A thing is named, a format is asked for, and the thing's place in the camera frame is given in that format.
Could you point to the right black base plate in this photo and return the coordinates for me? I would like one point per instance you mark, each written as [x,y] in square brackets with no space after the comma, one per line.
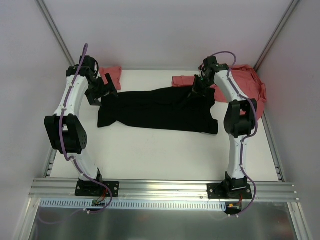
[217,191]

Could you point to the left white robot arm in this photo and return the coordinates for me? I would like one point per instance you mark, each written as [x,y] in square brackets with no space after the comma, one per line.
[64,129]

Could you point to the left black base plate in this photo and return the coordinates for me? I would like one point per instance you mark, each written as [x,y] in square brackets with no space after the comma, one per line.
[91,189]

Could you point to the aluminium front rail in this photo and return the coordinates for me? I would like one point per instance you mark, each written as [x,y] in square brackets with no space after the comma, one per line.
[166,190]

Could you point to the crumpled red t shirt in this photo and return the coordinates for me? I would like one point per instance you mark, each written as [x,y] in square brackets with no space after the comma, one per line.
[245,77]

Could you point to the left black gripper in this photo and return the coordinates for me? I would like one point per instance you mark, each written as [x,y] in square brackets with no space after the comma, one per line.
[100,88]

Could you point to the white slotted cable duct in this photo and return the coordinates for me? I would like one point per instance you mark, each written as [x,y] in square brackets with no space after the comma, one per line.
[128,204]

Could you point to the black t shirt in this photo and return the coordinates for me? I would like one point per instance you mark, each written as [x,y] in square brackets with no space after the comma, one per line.
[170,108]

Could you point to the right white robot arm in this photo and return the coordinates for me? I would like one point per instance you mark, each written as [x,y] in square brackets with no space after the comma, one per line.
[240,122]

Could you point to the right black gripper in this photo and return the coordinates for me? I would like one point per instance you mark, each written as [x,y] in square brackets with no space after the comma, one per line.
[198,86]

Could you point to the folded red t shirt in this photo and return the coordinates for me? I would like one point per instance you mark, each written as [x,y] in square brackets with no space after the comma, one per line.
[115,73]

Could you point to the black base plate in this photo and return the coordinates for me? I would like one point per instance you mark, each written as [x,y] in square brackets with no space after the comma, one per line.
[217,191]
[91,189]

